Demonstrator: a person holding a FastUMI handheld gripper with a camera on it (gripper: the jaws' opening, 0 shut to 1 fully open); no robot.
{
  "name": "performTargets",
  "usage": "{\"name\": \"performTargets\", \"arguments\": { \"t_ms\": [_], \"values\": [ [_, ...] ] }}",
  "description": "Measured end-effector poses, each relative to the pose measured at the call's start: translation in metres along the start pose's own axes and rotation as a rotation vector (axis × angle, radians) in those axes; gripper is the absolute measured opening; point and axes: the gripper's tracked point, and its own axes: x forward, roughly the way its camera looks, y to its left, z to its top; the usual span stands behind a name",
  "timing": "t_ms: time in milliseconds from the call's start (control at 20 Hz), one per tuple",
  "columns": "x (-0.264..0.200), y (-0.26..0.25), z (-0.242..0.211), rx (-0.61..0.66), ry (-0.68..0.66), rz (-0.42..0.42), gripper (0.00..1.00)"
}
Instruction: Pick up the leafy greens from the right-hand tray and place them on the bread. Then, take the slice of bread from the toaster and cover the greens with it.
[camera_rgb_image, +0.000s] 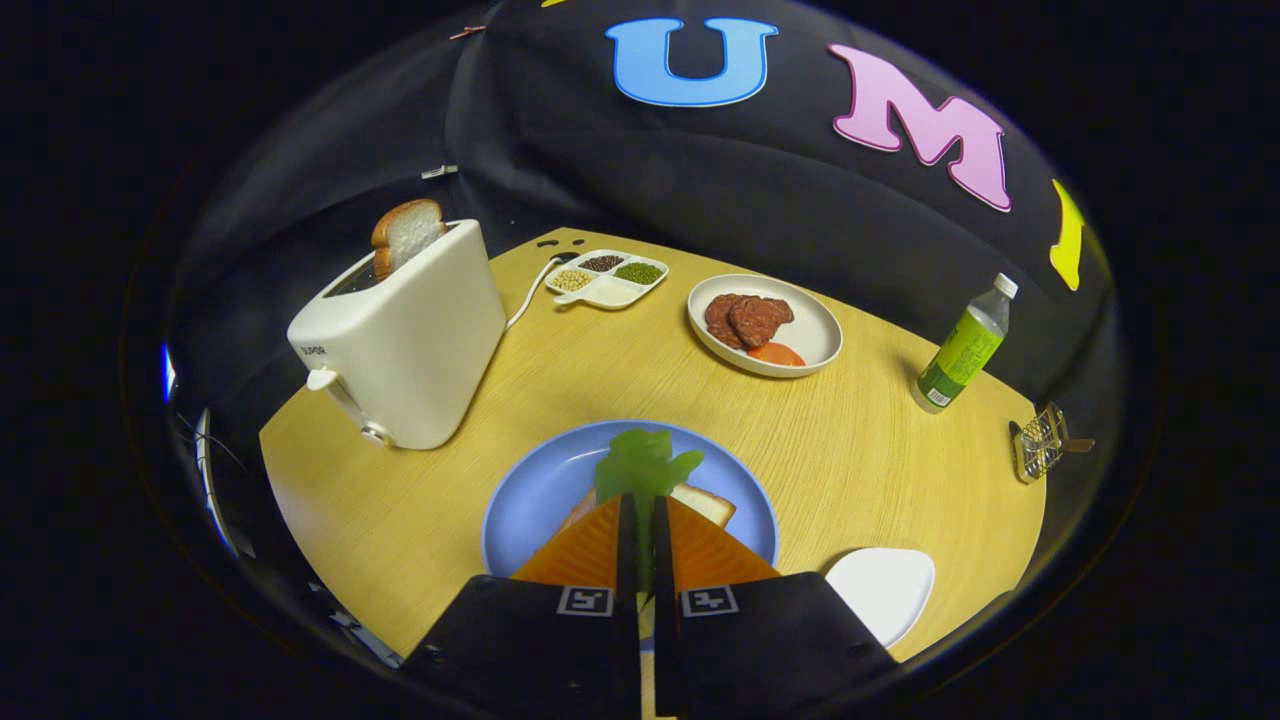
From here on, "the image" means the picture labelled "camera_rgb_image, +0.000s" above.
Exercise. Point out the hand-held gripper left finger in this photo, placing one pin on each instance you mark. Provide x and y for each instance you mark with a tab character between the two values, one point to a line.
540	650

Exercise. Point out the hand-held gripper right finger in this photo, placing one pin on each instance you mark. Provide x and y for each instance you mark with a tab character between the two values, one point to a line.
760	650

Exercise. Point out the green lettuce leaf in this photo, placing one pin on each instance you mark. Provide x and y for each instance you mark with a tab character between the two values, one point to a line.
640	465

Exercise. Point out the toasted bread slice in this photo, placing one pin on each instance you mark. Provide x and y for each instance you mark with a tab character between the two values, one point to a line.
408	232

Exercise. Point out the white square plate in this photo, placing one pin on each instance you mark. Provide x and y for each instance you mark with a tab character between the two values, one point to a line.
880	595

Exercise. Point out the white bread slice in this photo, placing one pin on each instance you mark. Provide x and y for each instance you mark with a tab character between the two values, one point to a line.
705	503

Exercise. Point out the blue round plate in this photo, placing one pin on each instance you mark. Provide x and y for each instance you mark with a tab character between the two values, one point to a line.
540	490

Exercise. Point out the red tomato slice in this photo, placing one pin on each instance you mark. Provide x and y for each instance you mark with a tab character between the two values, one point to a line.
777	355

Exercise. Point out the white toaster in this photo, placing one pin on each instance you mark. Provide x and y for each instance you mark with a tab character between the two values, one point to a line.
410	350

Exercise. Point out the white round plate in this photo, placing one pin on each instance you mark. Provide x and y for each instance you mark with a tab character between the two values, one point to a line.
815	325

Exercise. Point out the brown meat patty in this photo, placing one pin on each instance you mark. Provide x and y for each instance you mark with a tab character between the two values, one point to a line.
720	318
760	320

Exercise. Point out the green label drink bottle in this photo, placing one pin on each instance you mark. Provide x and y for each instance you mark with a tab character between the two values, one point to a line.
962	350

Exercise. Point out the white divided bean tray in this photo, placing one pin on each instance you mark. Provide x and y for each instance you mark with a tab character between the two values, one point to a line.
605	280

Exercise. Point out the black backdrop cloth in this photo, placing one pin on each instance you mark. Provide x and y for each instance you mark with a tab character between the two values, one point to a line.
700	170

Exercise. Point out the silver cloth clip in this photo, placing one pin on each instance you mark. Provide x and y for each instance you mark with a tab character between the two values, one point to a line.
438	171

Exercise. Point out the orange cloth clip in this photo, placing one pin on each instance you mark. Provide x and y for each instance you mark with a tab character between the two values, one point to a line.
466	32

